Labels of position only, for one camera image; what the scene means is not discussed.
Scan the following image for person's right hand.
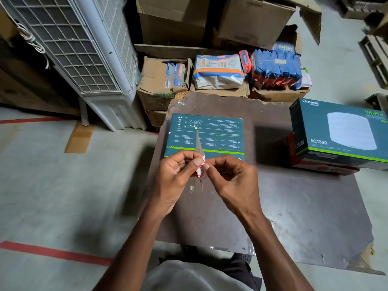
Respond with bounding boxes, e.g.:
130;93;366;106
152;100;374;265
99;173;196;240
202;154;265;223

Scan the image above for person's left hand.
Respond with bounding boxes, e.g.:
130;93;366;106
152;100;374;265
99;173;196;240
151;150;205;215

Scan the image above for red white sticker strip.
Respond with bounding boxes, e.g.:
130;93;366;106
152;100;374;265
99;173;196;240
195;127;208;192

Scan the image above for person's right forearm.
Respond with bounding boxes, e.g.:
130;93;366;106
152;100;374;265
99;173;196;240
239;213;315;291

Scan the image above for person's left forearm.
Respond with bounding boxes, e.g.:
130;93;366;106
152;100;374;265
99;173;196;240
92;205;178;291

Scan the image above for flat teal printed box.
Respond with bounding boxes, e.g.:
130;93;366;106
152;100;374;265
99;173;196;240
164;113;245;163

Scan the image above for small cardboard box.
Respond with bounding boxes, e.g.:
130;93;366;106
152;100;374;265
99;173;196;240
144;109;169;128

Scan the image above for open worn cardboard box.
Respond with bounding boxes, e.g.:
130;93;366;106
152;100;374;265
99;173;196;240
136;56;193;111

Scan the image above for blue packets in cardboard box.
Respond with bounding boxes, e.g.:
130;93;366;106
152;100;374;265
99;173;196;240
164;62;186;89

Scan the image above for white orange diaper pack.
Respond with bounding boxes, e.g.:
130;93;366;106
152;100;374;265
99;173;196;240
193;54;246;90

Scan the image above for dark trousers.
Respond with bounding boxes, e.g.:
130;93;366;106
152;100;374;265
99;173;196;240
181;245;263;291

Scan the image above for low cardboard box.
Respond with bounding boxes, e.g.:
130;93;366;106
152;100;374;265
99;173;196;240
248;85;310;103

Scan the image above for red box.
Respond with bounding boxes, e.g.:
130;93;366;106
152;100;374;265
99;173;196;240
286;133;361;176

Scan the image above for red packet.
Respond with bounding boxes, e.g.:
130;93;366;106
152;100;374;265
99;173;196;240
238;50;252;75

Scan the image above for cardboard piece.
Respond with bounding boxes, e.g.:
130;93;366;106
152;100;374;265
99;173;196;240
64;122;95;154

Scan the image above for bundle of blue packets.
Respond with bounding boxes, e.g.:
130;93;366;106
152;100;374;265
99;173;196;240
250;42;304;90

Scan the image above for teal box with white disc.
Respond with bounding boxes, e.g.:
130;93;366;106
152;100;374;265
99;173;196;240
289;98;388;172

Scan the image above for white packet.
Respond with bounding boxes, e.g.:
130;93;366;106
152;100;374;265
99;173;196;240
300;67;313;88

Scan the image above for large cardboard box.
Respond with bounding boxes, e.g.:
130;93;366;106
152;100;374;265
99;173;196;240
216;0;296;51
135;0;213;46

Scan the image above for white air cooler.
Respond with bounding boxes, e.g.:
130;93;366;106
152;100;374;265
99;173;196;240
0;0;148;132

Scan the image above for brown cardboard carton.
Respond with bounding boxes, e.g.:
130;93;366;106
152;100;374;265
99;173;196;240
0;36;80;116

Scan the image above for wooden pallet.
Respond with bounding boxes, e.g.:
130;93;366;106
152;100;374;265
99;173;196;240
365;93;388;113
359;34;388;90
336;0;388;20

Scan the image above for white coiled cable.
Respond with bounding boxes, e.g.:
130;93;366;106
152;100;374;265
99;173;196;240
12;20;51;70

